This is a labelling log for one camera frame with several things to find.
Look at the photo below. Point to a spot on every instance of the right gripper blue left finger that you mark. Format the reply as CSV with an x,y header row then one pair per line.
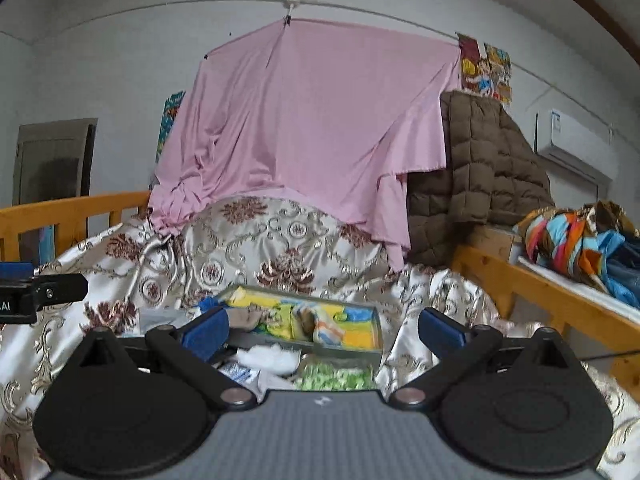
x,y
185,351

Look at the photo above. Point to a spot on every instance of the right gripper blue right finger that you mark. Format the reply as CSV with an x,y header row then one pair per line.
x,y
459,350

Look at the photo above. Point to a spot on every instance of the white gauze baby cloth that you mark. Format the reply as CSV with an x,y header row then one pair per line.
x,y
263,368

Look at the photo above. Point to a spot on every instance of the floral satin bedspread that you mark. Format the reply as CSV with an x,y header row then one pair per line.
x,y
137,278

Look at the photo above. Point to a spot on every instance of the grey tray with cartoon lining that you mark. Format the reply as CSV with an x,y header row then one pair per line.
x,y
323,327

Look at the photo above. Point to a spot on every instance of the bag of green pieces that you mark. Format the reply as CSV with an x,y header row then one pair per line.
x,y
328,377

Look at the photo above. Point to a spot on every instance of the colourful striped fabric bundle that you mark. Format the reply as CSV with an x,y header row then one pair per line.
x,y
597,245

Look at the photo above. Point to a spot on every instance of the brown quilted jacket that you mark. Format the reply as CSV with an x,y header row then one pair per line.
x,y
492,176

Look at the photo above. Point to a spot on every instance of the white air conditioner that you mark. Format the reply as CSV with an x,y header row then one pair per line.
x,y
563,140

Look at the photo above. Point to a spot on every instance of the pink hanging sheet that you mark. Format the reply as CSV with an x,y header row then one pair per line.
x,y
329,114

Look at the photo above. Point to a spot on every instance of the wooden bed rail left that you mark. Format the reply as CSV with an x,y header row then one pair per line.
x,y
69,217

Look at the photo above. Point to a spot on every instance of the grey wall cabinet door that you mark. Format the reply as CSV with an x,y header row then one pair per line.
x,y
53,160

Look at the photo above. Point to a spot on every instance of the colourful wall poster left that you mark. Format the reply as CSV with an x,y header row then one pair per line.
x,y
170,110

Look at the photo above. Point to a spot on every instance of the cartoon wall poster right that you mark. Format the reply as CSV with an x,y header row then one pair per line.
x,y
485,70

